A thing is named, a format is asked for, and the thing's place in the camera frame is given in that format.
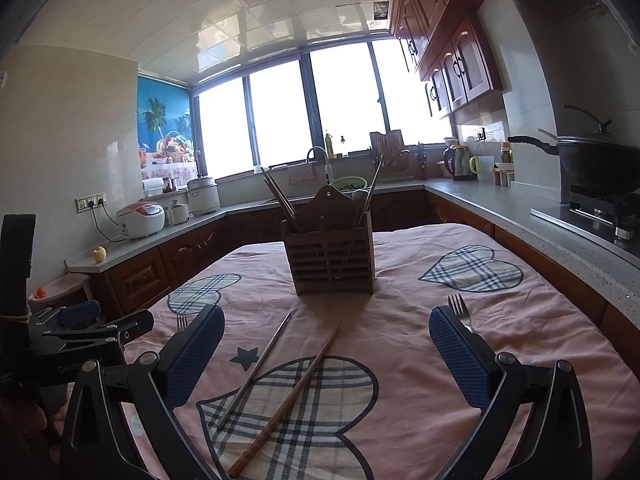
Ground large white rice cooker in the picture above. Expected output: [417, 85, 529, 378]
[186, 176, 221, 217]

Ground wooden base cabinets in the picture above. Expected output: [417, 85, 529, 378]
[65, 185, 640, 366]

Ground person's left hand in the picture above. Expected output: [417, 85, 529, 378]
[0, 387, 68, 466]

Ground electric kettle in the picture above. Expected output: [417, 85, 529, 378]
[442, 144, 476, 181]

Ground wooden slatted utensil holder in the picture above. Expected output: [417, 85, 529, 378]
[280, 185, 375, 297]

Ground kitchen window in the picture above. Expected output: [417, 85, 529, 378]
[192, 37, 453, 181]

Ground black knife block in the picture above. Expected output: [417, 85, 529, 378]
[414, 142, 430, 181]

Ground wooden chopstick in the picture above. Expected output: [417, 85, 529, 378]
[228, 326, 342, 478]
[360, 154, 385, 227]
[273, 173, 308, 234]
[260, 166, 301, 234]
[266, 169, 305, 234]

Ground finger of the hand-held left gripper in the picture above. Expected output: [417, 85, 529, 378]
[59, 309, 155, 347]
[56, 301, 105, 329]

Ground gas stove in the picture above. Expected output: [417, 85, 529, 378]
[530, 185, 640, 247]

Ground condiment bottles and jars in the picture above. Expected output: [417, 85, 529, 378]
[492, 142, 516, 186]

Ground fruit and palm wall poster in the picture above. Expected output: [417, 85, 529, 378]
[137, 76, 199, 181]

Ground metal chopstick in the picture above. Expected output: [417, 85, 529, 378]
[216, 312, 292, 429]
[355, 159, 381, 225]

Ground red and white rice cooker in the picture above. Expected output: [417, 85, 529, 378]
[116, 201, 166, 240]

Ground grey kitchen countertop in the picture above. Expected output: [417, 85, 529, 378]
[65, 180, 640, 311]

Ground green colander with vegetables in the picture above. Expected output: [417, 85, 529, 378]
[330, 176, 369, 192]

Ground black wok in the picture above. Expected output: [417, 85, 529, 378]
[507, 135, 640, 196]

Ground wooden wall cabinets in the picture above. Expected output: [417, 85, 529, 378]
[390, 0, 504, 121]

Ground black power cable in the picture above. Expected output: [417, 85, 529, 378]
[90, 205, 132, 244]

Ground wok lid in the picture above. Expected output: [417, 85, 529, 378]
[555, 105, 640, 152]

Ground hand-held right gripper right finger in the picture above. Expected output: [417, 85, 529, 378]
[429, 305, 594, 480]

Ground pink tablecloth with plaid hearts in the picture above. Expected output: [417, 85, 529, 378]
[120, 222, 640, 480]

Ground wall socket with plug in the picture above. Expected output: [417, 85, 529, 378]
[75, 192, 109, 213]

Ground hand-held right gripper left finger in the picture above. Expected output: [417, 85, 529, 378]
[60, 304, 226, 480]

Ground chrome kitchen faucet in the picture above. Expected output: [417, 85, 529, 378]
[306, 146, 334, 186]

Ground metal dish rack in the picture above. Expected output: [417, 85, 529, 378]
[372, 150, 416, 181]

